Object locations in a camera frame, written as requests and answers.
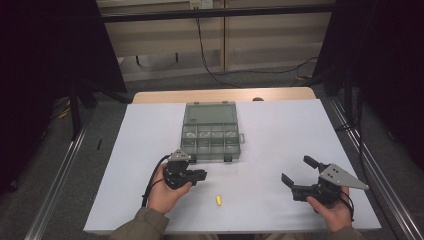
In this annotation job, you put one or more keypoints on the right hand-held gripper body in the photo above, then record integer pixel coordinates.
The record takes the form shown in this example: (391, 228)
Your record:
(333, 180)

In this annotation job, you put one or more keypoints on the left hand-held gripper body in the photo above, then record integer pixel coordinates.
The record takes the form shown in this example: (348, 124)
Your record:
(176, 173)

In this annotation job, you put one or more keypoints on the small yellow capsule object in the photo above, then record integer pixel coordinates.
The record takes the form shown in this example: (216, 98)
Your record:
(218, 200)

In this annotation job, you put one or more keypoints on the grey translucent compartment box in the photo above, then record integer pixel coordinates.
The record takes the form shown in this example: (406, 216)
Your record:
(210, 133)

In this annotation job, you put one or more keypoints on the person's left hand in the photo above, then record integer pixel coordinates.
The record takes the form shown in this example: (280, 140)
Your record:
(163, 198)

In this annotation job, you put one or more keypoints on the person's right hand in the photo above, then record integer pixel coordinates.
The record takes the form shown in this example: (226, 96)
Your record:
(336, 215)

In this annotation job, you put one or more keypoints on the white table cover sheet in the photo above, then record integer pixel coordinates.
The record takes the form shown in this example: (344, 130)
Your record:
(266, 140)

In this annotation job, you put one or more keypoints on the wooden table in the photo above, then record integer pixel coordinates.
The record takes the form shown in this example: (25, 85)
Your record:
(216, 95)

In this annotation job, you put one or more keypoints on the black curtain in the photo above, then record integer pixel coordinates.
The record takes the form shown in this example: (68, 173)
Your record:
(383, 66)
(40, 83)

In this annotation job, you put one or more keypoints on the black metal stand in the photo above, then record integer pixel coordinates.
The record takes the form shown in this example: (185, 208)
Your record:
(75, 110)

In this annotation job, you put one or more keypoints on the black horizontal bar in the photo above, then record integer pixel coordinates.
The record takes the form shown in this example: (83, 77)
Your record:
(216, 14)

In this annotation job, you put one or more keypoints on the aluminium floor rail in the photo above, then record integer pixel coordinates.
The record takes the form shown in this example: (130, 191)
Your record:
(56, 186)
(376, 173)

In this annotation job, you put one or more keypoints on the white wall socket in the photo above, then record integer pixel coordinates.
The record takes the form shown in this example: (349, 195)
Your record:
(201, 4)

